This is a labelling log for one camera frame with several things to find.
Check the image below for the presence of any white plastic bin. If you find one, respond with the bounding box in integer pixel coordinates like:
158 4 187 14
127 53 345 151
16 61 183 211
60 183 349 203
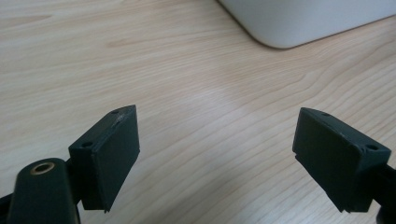
217 0 396 50

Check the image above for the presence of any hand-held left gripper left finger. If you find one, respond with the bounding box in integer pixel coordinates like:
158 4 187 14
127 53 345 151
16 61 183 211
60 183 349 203
67 104 141 214

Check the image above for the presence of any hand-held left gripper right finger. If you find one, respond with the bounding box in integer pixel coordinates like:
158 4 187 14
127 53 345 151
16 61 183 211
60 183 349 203
291 106 392 215

